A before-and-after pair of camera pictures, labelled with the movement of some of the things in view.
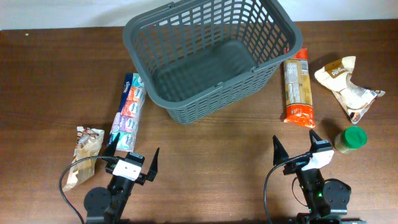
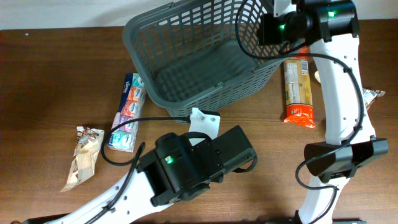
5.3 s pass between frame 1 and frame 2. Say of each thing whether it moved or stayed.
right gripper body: moved
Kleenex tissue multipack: stayed
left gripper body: moved
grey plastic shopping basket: stayed
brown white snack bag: stayed
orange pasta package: stayed
